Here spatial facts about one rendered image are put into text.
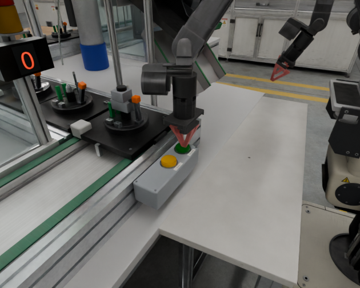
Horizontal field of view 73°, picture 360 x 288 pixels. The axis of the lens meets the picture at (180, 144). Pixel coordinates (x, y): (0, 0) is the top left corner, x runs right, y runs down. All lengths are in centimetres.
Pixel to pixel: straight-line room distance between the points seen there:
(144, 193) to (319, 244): 105
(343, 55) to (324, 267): 384
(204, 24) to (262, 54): 424
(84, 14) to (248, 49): 358
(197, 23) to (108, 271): 55
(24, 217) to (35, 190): 8
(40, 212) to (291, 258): 57
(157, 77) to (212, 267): 121
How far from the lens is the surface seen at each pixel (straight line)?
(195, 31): 57
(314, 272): 136
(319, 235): 149
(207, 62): 111
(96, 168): 73
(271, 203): 72
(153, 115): 84
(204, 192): 70
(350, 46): 477
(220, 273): 155
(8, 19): 66
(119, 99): 74
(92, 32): 165
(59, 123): 88
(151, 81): 57
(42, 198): 69
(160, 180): 59
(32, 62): 68
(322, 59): 478
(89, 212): 55
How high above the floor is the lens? 136
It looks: 35 degrees down
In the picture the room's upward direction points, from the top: straight up
